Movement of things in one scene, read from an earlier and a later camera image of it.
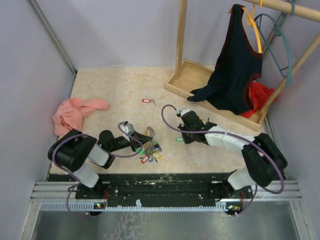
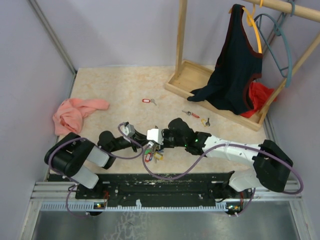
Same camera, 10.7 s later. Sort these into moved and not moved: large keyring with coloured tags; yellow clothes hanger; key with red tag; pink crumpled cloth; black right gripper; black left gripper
Moved: black right gripper; large keyring with coloured tags
Not moved: key with red tag; pink crumpled cloth; black left gripper; yellow clothes hanger
